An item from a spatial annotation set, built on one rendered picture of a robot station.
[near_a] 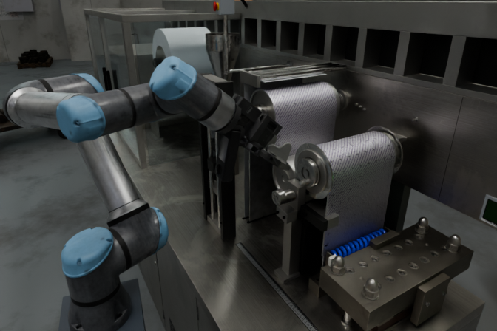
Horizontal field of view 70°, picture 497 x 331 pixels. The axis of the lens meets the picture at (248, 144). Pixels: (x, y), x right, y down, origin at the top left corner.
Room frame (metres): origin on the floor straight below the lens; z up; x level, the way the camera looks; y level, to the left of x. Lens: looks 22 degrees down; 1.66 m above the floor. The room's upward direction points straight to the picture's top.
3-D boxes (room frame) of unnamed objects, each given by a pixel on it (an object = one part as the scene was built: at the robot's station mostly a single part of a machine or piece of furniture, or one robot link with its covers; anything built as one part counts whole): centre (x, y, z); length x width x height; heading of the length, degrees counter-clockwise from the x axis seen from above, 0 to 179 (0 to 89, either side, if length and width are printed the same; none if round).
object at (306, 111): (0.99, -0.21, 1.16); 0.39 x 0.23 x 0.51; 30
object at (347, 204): (0.82, -0.30, 1.11); 0.23 x 0.01 x 0.18; 120
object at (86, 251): (0.69, 0.38, 1.07); 0.13 x 0.12 x 0.14; 141
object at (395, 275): (0.74, -0.40, 1.00); 0.40 x 0.16 x 0.06; 120
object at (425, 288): (0.66, -0.46, 0.96); 0.10 x 0.03 x 0.11; 120
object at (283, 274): (0.82, -0.11, 1.05); 0.06 x 0.05 x 0.31; 120
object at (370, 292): (0.62, -0.28, 1.05); 0.04 x 0.04 x 0.04
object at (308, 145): (0.81, -0.16, 1.25); 0.15 x 0.01 x 0.15; 30
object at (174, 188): (1.64, 0.28, 0.88); 2.52 x 0.66 x 0.04; 30
